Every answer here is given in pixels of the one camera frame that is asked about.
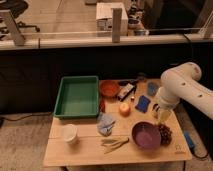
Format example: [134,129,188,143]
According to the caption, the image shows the orange apple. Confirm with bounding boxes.
[119,103,131,117]

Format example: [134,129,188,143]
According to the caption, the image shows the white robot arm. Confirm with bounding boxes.
[156,62,213,120]

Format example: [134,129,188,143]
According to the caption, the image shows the blue small cup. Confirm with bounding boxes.
[147,82,159,96]

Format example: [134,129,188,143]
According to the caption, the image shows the white paper cup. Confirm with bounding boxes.
[62,124,78,144]

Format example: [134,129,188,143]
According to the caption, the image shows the bunch of dark grapes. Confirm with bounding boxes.
[158,124,172,146]

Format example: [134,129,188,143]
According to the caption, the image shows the blue sponge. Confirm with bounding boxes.
[135,95,150,113]

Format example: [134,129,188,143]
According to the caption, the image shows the purple bowl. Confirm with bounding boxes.
[132,122,161,150]

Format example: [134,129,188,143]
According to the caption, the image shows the black white box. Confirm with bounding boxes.
[117,83,135,101]

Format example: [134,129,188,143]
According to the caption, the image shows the dark small jar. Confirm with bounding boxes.
[137,73,146,82]

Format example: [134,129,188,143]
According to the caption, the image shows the light blue cloth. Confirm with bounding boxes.
[97,113,116,136]

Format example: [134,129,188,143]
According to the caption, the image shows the orange bowl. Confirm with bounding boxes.
[99,80,120,98]

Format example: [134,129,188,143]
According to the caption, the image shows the red small object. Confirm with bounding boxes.
[99,99,105,112]

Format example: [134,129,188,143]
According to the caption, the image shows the green plastic tray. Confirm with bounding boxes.
[53,76,99,119]

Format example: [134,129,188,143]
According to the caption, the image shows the white cardboard box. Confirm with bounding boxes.
[96,2,128,36]

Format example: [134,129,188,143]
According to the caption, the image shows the wooden post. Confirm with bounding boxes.
[112,8,122,43]

